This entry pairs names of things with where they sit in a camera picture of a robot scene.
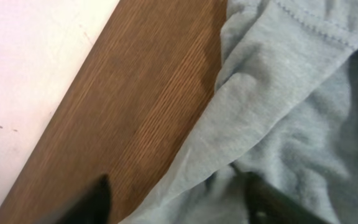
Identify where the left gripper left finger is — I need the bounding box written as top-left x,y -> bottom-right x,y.
39,174 -> 112,224

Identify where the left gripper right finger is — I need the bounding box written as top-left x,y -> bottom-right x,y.
231,164 -> 329,224

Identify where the light blue t-shirt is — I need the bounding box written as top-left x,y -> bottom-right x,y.
124,0 -> 358,223

